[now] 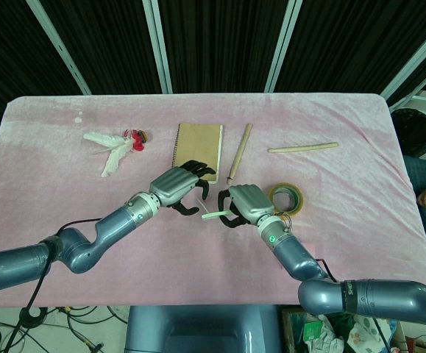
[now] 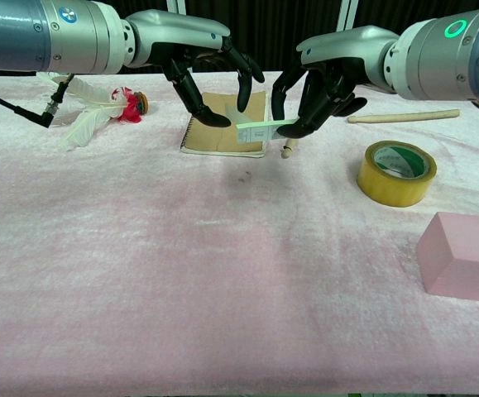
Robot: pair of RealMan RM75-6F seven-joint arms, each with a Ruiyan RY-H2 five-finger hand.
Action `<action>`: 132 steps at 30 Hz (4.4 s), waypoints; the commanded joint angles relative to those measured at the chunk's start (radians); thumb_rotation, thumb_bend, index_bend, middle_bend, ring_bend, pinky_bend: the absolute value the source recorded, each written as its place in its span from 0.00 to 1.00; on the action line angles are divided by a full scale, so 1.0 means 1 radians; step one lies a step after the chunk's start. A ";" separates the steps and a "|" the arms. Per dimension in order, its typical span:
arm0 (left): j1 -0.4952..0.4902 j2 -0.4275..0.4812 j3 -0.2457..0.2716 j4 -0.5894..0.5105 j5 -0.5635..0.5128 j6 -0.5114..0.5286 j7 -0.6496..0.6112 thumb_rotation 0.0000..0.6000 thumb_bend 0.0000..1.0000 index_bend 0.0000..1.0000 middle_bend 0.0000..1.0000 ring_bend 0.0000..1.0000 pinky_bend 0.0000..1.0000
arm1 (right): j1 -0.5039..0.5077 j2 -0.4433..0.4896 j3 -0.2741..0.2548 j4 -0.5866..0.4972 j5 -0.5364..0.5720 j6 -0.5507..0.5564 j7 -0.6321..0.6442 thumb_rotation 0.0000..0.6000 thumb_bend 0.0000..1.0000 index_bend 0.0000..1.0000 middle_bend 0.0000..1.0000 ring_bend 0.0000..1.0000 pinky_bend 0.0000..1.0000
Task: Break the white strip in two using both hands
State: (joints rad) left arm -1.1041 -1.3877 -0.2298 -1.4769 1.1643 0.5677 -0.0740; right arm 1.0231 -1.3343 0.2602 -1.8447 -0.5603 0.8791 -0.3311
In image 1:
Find tangled floor cables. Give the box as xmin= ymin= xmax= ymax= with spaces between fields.
xmin=0 ymin=305 xmax=129 ymax=353

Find small white green stick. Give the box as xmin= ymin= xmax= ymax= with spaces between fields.
xmin=201 ymin=210 xmax=232 ymax=221

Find yellow tape roll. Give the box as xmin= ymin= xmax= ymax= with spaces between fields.
xmin=269 ymin=182 xmax=305 ymax=216

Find white partition post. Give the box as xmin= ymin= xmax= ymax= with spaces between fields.
xmin=263 ymin=0 xmax=302 ymax=93
xmin=141 ymin=0 xmax=174 ymax=93
xmin=380 ymin=20 xmax=426 ymax=102
xmin=24 ymin=0 xmax=92 ymax=96

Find black chair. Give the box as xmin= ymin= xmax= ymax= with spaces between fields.
xmin=391 ymin=108 xmax=426 ymax=157

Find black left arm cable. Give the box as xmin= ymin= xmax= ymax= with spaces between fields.
xmin=9 ymin=219 xmax=104 ymax=353

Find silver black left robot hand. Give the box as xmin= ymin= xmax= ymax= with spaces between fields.
xmin=149 ymin=160 xmax=218 ymax=217

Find brown spiral notebook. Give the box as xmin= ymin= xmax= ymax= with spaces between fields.
xmin=171 ymin=122 xmax=224 ymax=184

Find box of crumpled clutter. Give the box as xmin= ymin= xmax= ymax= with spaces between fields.
xmin=280 ymin=307 xmax=409 ymax=353

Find slim wooden stick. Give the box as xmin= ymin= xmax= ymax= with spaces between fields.
xmin=267 ymin=141 xmax=339 ymax=154

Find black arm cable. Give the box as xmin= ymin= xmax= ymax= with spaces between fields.
xmin=9 ymin=219 xmax=104 ymax=353
xmin=314 ymin=258 xmax=389 ymax=353

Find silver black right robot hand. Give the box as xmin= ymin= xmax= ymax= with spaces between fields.
xmin=217 ymin=182 xmax=276 ymax=229

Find blue-grey robot torso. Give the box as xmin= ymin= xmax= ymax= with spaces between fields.
xmin=124 ymin=304 xmax=283 ymax=353

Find tapered wooden stick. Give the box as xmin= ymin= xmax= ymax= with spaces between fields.
xmin=227 ymin=123 xmax=254 ymax=185

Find white feather red shuttlecock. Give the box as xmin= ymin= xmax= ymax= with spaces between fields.
xmin=82 ymin=128 xmax=150 ymax=178

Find pink velvet tablecloth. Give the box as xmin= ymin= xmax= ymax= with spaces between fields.
xmin=0 ymin=93 xmax=426 ymax=308

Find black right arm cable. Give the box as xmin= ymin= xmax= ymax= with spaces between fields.
xmin=314 ymin=258 xmax=389 ymax=353

